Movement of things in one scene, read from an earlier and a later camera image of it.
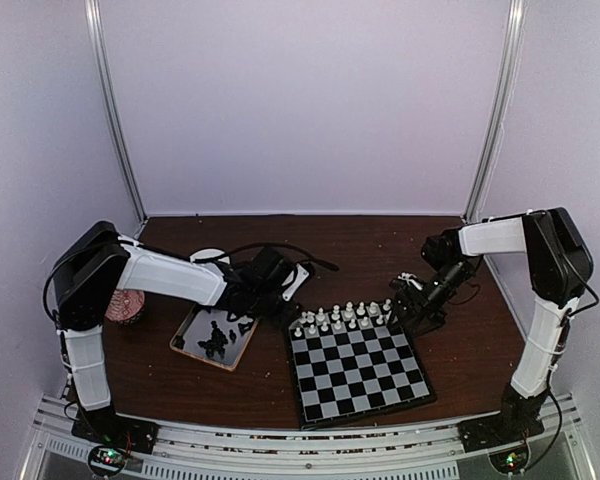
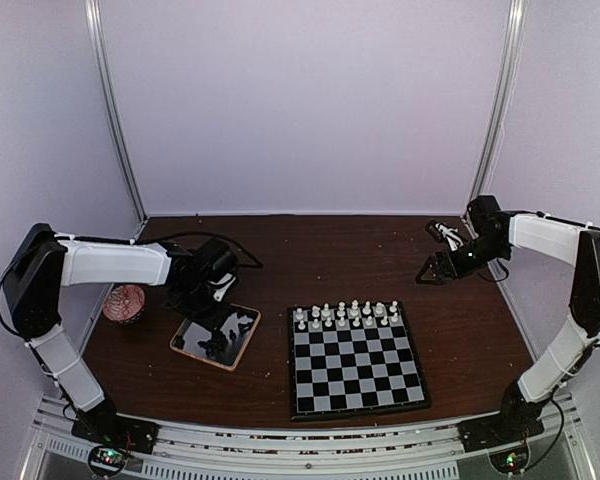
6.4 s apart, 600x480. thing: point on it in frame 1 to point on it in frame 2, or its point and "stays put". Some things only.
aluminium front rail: x=182 y=450 stays put
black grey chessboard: x=354 y=360 stays put
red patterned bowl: x=125 y=306 stays put
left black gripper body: x=264 y=306 to x=195 y=305
